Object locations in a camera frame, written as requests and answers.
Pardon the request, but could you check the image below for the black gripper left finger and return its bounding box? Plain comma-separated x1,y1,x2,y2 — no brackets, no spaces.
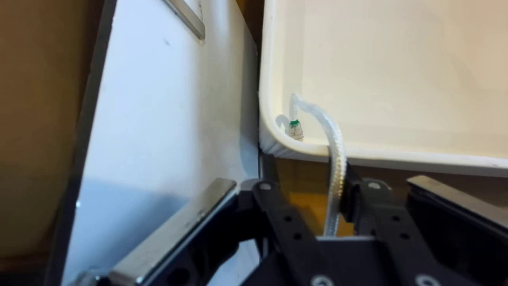
78,177,320,286

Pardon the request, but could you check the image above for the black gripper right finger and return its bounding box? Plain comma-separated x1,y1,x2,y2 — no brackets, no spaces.
340,174,508,286

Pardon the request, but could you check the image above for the thick white rope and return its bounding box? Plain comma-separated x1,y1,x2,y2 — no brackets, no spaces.
275,94,350,239

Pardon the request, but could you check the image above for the flat white basket lid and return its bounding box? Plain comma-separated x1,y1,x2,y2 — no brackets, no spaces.
45,0,266,286

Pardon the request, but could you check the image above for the white plastic basket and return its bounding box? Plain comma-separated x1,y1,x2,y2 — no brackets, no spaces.
258,0,508,180

